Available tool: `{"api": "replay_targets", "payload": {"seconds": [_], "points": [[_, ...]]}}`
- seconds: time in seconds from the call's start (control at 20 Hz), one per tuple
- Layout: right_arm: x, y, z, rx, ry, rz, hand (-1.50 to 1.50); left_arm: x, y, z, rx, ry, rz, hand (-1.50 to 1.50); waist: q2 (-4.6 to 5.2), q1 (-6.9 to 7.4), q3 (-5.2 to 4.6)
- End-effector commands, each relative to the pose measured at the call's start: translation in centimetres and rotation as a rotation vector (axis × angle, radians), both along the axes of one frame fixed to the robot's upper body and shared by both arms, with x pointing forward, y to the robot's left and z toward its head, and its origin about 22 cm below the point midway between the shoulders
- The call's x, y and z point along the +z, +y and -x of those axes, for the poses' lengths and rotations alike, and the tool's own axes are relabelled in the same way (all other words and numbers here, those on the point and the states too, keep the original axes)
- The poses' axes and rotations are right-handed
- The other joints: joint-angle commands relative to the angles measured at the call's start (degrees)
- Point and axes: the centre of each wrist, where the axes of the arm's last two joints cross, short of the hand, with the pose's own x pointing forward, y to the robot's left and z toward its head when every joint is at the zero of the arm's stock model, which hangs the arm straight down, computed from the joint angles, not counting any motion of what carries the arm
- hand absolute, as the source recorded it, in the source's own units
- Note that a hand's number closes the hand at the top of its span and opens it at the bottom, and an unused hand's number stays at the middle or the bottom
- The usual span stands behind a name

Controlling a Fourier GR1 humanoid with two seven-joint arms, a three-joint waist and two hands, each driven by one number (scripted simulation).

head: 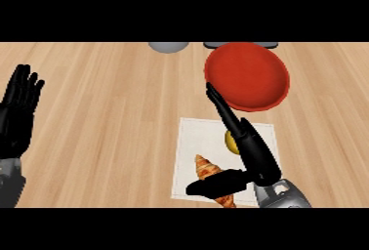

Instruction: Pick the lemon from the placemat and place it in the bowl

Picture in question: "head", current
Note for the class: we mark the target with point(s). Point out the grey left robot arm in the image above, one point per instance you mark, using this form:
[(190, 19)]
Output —
[(9, 182)]

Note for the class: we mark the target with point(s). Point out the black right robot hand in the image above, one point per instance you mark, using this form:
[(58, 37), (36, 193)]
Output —
[(254, 153)]

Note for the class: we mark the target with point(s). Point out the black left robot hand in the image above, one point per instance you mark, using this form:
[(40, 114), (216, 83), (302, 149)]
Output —
[(17, 110)]

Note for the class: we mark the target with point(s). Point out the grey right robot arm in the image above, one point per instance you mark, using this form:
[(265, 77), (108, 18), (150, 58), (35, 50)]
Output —
[(281, 195)]

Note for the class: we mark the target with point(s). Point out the grey round object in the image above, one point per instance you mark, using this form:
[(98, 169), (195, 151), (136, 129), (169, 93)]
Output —
[(167, 46)]

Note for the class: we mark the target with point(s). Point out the dark grey flat object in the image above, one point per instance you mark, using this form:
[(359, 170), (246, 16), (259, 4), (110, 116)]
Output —
[(269, 45)]

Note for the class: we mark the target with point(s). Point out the yellow lemon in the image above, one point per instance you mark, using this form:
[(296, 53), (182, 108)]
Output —
[(231, 143)]

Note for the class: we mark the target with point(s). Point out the red bowl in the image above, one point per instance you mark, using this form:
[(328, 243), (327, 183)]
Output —
[(247, 76)]

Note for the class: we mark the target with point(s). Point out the brown croissant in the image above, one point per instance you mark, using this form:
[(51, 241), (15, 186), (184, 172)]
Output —
[(207, 169)]

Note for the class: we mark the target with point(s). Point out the white placemat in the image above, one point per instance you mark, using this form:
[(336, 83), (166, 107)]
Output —
[(201, 146)]

